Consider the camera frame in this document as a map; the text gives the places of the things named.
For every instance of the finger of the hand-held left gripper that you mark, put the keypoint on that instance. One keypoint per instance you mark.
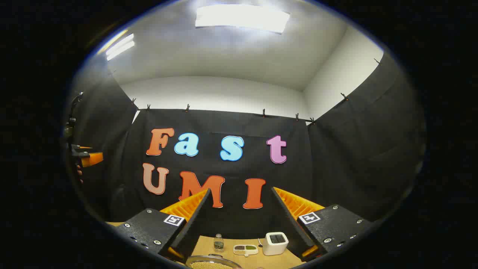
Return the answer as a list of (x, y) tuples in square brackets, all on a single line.
[(80, 148), (91, 159)]

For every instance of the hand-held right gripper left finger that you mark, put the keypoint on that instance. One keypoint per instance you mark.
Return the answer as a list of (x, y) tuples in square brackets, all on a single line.
[(196, 220)]

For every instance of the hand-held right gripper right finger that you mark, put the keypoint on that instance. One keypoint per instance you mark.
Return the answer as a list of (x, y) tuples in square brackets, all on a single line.
[(285, 220)]

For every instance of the white toaster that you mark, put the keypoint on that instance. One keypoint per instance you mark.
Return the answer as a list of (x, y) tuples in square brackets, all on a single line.
[(275, 243)]

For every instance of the clear plastic bottle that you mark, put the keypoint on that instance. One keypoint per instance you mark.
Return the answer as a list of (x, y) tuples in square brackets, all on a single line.
[(219, 243)]

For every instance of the pile of soybeans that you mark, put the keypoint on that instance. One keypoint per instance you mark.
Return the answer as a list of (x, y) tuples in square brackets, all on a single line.
[(211, 265)]

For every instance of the white divided bean dish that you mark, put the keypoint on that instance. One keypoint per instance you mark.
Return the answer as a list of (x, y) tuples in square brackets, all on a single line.
[(245, 249)]

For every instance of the narrow ceiling light panel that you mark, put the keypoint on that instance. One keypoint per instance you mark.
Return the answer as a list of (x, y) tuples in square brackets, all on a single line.
[(120, 46)]

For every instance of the black backdrop cloth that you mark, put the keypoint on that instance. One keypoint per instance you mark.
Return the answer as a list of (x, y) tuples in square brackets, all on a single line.
[(231, 119)]

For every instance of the row of black cloth clips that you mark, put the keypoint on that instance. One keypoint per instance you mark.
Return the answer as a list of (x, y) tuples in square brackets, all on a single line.
[(264, 113)]

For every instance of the large ceiling light panel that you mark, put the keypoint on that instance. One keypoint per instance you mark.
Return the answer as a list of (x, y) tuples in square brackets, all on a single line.
[(242, 16)]

